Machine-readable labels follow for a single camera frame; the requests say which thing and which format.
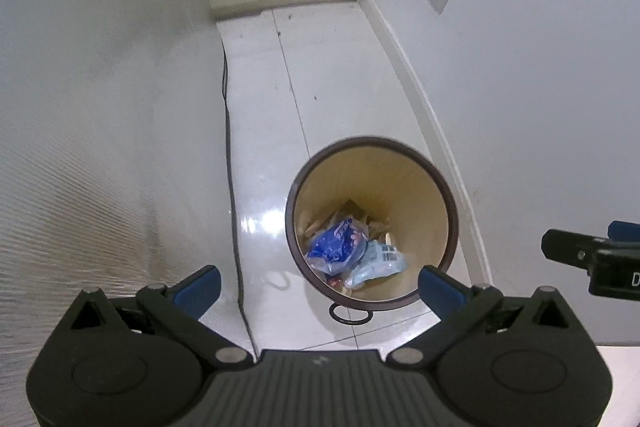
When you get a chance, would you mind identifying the blue snack wrapper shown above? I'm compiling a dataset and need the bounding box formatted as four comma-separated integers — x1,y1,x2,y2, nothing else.
306,216,369,277

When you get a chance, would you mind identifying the brown round trash bin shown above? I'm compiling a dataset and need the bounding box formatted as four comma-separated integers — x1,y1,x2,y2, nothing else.
284,135,459,314

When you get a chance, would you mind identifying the light blue barcode wrapper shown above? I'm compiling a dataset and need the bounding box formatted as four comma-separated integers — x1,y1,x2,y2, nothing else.
343,241,408,291

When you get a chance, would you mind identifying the black floor cable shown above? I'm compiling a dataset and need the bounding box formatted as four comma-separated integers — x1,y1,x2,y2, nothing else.
220,43,262,358

